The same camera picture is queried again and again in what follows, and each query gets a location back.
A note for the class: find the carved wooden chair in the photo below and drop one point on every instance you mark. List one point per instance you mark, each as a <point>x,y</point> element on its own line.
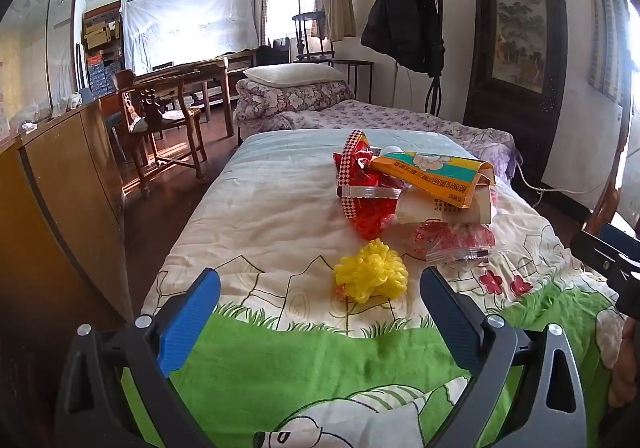
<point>150,108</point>

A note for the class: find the red checkered snack bag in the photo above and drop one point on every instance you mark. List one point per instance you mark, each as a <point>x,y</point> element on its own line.
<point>362,163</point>

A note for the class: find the dark framed painting panel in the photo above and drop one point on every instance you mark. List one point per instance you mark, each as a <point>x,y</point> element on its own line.
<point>517,28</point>

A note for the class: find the shelf with boxes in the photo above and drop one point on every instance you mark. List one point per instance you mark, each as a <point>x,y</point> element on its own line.
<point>102,35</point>

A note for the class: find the purple floral bedsheet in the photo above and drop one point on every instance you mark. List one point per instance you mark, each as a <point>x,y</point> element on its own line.
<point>380,115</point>

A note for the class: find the yellow pompom ribbon flower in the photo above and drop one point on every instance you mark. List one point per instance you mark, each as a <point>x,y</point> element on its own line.
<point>372,270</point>

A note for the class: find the wooden panel cabinet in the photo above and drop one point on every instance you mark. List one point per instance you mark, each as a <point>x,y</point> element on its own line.
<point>60,168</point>

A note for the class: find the dark wooden stand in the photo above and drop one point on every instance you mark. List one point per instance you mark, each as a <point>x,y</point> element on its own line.
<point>300,3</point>

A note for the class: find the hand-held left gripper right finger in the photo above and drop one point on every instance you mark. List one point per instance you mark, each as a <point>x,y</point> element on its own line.
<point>450,318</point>

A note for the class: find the cartoon printed blanket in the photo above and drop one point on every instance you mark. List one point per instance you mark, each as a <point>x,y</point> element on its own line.
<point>280,228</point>

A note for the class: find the clear red wrapper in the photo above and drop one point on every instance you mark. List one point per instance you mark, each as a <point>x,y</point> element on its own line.
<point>460,243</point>

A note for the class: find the white plastic sheet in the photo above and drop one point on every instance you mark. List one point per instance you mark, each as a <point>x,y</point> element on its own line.
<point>190,28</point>

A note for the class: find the beige coat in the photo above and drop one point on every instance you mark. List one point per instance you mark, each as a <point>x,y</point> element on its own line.
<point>340,3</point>

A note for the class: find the striped curtain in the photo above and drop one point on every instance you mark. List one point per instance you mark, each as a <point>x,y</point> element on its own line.
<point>605,28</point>

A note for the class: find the wooden table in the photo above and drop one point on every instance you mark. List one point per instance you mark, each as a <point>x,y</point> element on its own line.
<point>210,68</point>

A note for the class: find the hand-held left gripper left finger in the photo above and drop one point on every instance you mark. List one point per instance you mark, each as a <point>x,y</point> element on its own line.
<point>190,323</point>

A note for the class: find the white paper cup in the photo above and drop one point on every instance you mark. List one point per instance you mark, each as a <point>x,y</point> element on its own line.
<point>425,211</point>

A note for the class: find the orange snack packet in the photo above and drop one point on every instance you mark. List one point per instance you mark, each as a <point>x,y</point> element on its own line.
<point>425,173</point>

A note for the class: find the round side table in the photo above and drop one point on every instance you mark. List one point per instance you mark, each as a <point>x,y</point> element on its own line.
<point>352,63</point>

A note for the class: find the white pillow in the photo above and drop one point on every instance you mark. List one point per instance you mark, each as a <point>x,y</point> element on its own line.
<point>295,74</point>

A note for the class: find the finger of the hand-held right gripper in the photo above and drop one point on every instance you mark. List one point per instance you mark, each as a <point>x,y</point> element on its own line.
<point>600,253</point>

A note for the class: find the floral quilt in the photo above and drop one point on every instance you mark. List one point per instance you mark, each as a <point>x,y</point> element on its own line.
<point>290,100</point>

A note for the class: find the person's right hand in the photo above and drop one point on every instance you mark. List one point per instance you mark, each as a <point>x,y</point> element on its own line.
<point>631,363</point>

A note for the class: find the black jacket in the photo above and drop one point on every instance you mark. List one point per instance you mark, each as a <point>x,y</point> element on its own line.
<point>405,13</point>

